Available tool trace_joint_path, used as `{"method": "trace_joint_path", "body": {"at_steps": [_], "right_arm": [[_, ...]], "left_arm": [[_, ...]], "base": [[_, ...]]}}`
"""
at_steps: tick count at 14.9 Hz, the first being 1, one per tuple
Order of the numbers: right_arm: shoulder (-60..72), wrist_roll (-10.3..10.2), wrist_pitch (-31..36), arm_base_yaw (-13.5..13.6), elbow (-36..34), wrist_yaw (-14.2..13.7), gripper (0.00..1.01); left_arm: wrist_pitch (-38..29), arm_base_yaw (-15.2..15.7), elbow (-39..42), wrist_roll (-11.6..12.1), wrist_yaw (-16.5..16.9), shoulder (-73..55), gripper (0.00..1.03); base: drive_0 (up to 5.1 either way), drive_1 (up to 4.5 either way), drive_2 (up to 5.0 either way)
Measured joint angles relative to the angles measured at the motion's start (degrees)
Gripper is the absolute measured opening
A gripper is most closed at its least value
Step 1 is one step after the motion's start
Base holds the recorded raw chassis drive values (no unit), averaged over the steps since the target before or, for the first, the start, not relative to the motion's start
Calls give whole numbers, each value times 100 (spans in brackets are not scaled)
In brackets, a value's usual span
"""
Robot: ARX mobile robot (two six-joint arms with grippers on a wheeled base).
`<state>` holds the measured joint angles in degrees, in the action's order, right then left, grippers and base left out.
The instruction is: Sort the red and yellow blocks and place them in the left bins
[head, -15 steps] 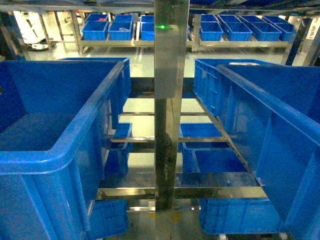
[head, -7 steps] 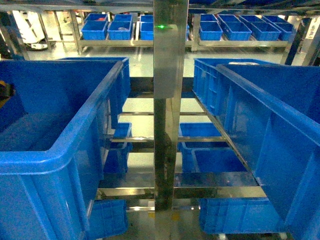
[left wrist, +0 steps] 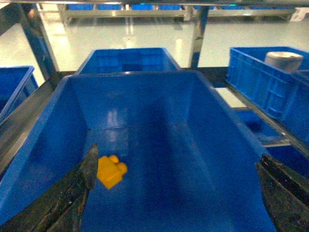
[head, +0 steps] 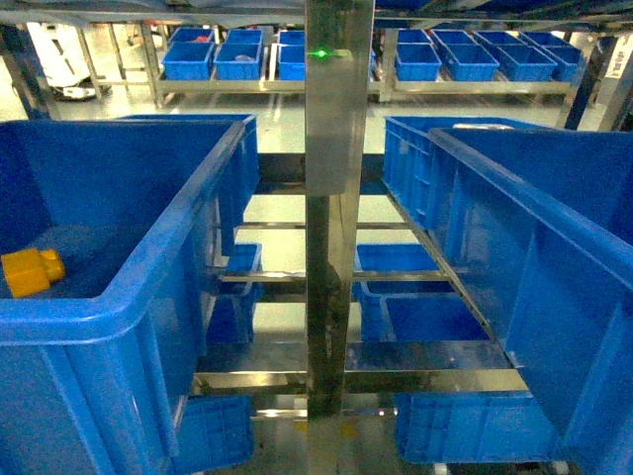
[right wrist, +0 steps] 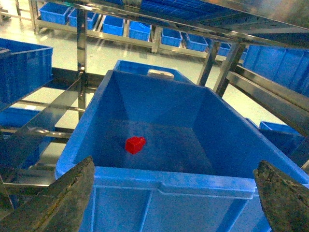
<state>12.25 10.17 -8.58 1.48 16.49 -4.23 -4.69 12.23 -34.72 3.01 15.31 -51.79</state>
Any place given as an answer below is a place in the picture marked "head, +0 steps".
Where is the yellow toy brick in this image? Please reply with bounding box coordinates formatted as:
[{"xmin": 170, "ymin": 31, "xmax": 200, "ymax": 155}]
[{"xmin": 1, "ymin": 247, "xmax": 66, "ymax": 298}]

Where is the blue bin lower centre right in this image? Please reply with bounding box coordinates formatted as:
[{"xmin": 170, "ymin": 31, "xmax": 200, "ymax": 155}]
[{"xmin": 353, "ymin": 243, "xmax": 489, "ymax": 341}]

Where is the blue bin lower centre left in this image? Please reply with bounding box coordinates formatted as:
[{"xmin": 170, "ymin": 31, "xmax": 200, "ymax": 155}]
[{"xmin": 206, "ymin": 242, "xmax": 263, "ymax": 344}]

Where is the blue bin behind right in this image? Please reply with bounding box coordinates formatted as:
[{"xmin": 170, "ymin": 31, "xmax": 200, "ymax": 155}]
[{"xmin": 383, "ymin": 116, "xmax": 546, "ymax": 228}]

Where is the far blue bin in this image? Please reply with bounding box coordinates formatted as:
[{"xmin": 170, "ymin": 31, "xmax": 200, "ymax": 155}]
[
  {"xmin": 215, "ymin": 43, "xmax": 262, "ymax": 80},
  {"xmin": 162, "ymin": 43, "xmax": 215, "ymax": 81},
  {"xmin": 396, "ymin": 44, "xmax": 442, "ymax": 82},
  {"xmin": 278, "ymin": 45, "xmax": 306, "ymax": 81},
  {"xmin": 497, "ymin": 45, "xmax": 557, "ymax": 82},
  {"xmin": 439, "ymin": 45, "xmax": 499, "ymax": 82}
]

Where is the blue bin bottom left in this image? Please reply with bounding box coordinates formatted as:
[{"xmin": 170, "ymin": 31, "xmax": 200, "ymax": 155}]
[{"xmin": 167, "ymin": 396, "xmax": 254, "ymax": 474}]

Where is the blue bin bottom right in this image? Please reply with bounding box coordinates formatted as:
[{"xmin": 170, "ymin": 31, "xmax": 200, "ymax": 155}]
[{"xmin": 395, "ymin": 392, "xmax": 563, "ymax": 464}]

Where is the large blue bin right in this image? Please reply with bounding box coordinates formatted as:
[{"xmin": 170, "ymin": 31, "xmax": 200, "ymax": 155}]
[{"xmin": 425, "ymin": 128, "xmax": 632, "ymax": 474}]

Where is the large blue bin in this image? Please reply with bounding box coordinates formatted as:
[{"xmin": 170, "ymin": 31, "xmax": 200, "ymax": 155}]
[
  {"xmin": 425, "ymin": 128, "xmax": 632, "ymax": 474},
  {"xmin": 1, "ymin": 120, "xmax": 247, "ymax": 474}
]

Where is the far steel rack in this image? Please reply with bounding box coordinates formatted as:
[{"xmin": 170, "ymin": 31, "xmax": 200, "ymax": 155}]
[{"xmin": 88, "ymin": 1, "xmax": 632, "ymax": 129}]

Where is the large blue bin upper left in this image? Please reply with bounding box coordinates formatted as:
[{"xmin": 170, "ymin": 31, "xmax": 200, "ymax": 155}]
[{"xmin": 1, "ymin": 120, "xmax": 247, "ymax": 474}]

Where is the steel shelf rack frame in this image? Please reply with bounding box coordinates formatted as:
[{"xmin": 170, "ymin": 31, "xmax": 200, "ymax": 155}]
[{"xmin": 190, "ymin": 152, "xmax": 530, "ymax": 422}]

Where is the steel centre post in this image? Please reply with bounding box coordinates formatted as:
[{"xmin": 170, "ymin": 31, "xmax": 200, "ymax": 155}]
[{"xmin": 305, "ymin": 1, "xmax": 375, "ymax": 474}]

